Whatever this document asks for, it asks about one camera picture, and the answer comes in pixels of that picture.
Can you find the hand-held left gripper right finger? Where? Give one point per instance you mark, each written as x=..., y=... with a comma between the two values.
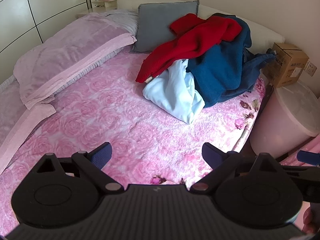
x=212, y=155

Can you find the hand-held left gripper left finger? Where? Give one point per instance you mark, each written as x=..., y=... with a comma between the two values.
x=101, y=155

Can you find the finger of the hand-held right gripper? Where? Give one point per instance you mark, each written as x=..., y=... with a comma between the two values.
x=308, y=158
x=312, y=191

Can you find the light blue sweatshirt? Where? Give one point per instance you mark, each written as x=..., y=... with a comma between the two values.
x=170, y=92

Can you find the pink ruffled cloth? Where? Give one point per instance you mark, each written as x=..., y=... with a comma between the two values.
x=310, y=143

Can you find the pink floral blanket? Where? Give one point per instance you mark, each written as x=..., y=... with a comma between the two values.
x=112, y=120

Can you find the pink lidded bin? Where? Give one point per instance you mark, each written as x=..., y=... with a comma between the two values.
x=280, y=122

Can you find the blue sweater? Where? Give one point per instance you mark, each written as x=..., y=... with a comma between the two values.
x=217, y=72

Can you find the dark blue jeans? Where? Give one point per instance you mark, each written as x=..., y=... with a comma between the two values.
x=252, y=72

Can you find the lilac pillow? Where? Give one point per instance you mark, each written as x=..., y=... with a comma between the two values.
x=62, y=55
x=15, y=120

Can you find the cardboard box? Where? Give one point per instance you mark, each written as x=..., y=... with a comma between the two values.
x=287, y=65

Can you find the red sweater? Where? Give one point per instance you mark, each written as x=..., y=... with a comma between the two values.
x=190, y=42

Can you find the white padded headboard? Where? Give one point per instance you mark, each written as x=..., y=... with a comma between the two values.
x=262, y=32

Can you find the grey cushion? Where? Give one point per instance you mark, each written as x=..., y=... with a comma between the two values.
x=155, y=22

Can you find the cream wardrobe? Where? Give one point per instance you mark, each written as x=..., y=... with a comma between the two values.
x=25, y=5

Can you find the wall socket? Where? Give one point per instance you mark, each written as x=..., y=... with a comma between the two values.
x=311, y=68

